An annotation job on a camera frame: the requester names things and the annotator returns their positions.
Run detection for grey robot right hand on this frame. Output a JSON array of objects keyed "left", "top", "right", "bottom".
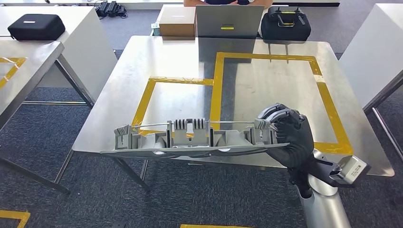
[{"left": 256, "top": 103, "right": 315, "bottom": 149}]

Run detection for grey wheel hubcap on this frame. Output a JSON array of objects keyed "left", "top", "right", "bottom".
[{"left": 100, "top": 118, "right": 290, "bottom": 160}]

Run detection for steel workbench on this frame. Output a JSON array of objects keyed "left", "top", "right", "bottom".
[
  {"left": 0, "top": 40, "right": 95, "bottom": 194},
  {"left": 71, "top": 35, "right": 395, "bottom": 192}
]

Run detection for black zip case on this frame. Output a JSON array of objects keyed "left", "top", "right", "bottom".
[
  {"left": 8, "top": 14, "right": 66, "bottom": 41},
  {"left": 260, "top": 7, "right": 312, "bottom": 41}
]

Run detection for white table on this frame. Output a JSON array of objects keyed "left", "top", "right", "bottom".
[
  {"left": 339, "top": 3, "right": 403, "bottom": 162},
  {"left": 0, "top": 6, "right": 118, "bottom": 101},
  {"left": 150, "top": 3, "right": 164, "bottom": 37}
]

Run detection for yellow floor tape square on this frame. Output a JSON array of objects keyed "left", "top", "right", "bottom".
[
  {"left": 180, "top": 224, "right": 252, "bottom": 228},
  {"left": 0, "top": 210, "right": 31, "bottom": 228}
]

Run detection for grey laptop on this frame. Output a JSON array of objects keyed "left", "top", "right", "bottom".
[{"left": 195, "top": 4, "right": 264, "bottom": 39}]

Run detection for brown cardboard box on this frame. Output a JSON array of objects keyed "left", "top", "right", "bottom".
[{"left": 159, "top": 6, "right": 196, "bottom": 38}]

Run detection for black power adapters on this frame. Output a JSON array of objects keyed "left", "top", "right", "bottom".
[{"left": 95, "top": 0, "right": 128, "bottom": 19}]

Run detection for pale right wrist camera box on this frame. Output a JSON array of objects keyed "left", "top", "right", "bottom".
[{"left": 329, "top": 155, "right": 372, "bottom": 189}]

